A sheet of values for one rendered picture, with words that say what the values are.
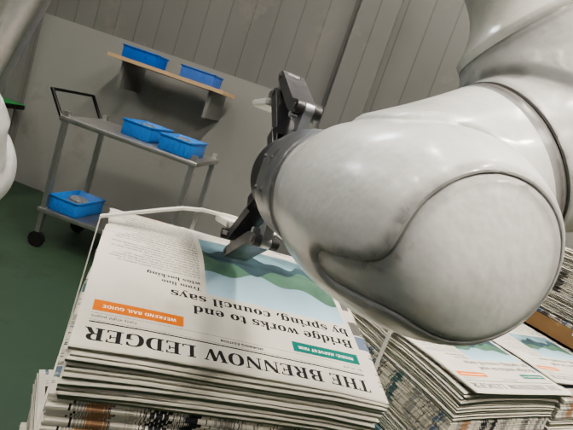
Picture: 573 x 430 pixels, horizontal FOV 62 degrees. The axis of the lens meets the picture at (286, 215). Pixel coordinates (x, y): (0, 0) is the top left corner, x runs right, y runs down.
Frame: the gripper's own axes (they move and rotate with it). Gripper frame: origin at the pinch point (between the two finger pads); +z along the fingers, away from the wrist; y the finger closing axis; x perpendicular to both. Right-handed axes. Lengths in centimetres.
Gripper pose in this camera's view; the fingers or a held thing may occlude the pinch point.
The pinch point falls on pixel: (247, 161)
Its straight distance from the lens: 57.1
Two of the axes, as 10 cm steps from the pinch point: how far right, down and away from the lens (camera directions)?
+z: -3.0, -1.9, 9.3
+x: 9.0, 2.6, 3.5
